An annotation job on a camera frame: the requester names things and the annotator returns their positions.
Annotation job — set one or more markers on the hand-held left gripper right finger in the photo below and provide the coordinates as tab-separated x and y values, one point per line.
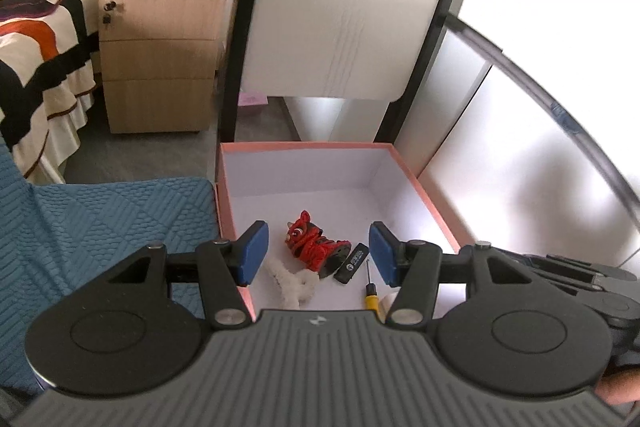
382	254

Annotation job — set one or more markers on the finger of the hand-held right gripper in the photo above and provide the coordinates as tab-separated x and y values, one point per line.
560	269

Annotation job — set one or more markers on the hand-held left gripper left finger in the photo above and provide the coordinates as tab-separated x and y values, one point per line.
251	252

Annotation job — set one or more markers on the black rectangular device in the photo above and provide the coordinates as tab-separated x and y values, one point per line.
352	264

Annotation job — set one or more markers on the red black lion toy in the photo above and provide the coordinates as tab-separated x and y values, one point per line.
307	247

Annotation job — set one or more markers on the pink cardboard box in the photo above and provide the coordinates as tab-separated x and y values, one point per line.
310	187

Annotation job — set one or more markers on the person's right hand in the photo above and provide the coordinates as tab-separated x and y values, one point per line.
622	387

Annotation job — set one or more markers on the pink paper bag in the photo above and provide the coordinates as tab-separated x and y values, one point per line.
251	103

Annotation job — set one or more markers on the blue quilted cover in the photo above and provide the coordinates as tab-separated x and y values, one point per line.
100	217

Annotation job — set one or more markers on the wooden nightstand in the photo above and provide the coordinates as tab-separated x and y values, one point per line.
155	57

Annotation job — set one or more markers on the keys in nightstand lock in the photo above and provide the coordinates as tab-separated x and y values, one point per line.
110	13

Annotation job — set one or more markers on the striped bed blanket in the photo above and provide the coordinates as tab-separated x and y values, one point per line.
35	57

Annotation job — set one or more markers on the black metal rail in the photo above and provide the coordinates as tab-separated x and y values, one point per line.
560	107

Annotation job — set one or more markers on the white chair with black frame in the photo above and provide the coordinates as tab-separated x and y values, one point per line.
350	7

